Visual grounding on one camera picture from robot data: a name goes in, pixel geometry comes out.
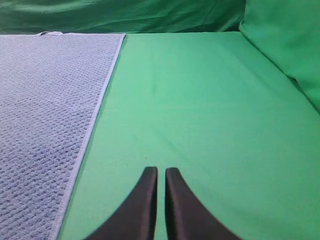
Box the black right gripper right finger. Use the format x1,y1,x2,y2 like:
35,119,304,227
165,167,239,240

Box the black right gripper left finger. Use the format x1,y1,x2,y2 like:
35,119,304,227
86,166,158,240

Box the blue waffle-weave towel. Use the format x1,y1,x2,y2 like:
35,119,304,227
0,32,125,240

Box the green backdrop cloth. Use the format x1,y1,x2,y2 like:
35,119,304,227
0,0,320,107

